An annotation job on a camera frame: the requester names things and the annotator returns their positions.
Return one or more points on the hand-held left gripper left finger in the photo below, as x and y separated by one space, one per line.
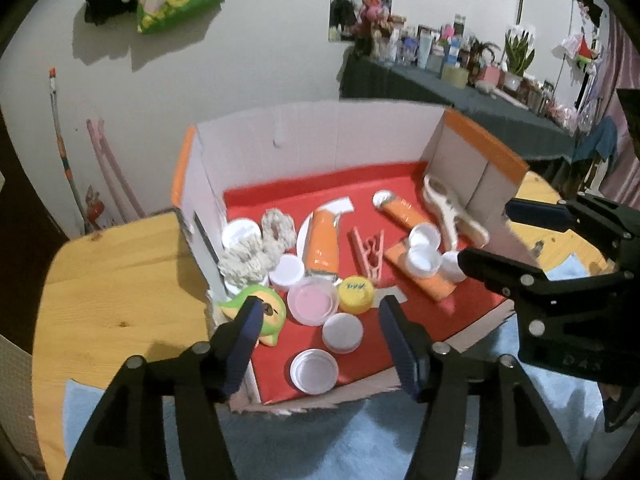
245 350

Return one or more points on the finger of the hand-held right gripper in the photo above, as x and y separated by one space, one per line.
540 210
500 270

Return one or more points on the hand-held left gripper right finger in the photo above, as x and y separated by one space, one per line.
400 350

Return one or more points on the white round lid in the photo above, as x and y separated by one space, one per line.
452 266

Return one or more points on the white threaded jar cap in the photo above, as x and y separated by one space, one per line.
314 371
342 332

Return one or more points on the yellow bottle cap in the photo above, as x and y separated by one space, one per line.
356 295

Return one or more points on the orange packet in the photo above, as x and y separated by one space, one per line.
402 212
322 245
430 285

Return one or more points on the pink plastic clip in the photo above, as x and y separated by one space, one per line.
370 255

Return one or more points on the cardboard box with red floor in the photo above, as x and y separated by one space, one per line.
310 140

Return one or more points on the green toy figure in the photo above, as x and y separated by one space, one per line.
272 310

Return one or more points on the large beige clip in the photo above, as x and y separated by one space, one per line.
450 210

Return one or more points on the white knitted scrunchie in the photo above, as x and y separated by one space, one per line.
250 260

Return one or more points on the blue hanging cloth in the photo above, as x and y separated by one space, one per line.
600 142

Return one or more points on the blue fluffy towel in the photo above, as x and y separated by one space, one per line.
350 440

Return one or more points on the pink curtain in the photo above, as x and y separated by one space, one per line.
625 110

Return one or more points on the side table with dark cloth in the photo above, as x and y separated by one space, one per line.
450 105

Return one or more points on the potted green plant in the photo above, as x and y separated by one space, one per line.
520 52

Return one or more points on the red and white ornament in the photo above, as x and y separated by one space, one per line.
580 47

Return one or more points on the row of cosmetic bottles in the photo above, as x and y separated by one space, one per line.
450 55

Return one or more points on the small red object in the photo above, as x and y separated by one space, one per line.
95 205

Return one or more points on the pink folding rack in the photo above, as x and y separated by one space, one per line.
110 160

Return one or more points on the pink plush bunny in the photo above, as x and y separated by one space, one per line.
372 7

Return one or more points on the broom stick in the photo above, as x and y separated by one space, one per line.
60 135

